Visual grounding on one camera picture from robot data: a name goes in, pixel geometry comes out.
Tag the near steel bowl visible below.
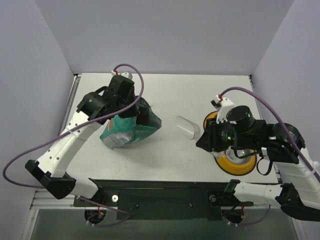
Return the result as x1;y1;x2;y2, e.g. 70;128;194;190
224;148;253;161

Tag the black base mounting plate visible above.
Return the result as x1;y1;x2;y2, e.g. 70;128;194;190
72;178;253;222

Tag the yellow double bowl feeder tray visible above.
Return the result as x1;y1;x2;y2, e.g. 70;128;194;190
202;111;258;176

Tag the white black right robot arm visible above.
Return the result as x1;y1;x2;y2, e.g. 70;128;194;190
196;105;320;222

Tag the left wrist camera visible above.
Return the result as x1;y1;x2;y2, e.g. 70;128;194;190
111;70;133;80

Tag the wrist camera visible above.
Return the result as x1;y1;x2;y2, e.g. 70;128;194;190
111;70;133;80
211;95;235;124

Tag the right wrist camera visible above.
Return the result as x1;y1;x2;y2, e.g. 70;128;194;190
211;95;235;124

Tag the clear plastic scoop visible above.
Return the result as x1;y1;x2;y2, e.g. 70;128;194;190
175;116;201;141

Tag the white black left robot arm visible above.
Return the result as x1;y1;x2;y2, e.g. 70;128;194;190
25;72;138;206

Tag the green white dog food bag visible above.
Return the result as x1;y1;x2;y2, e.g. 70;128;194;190
99;98;162;149

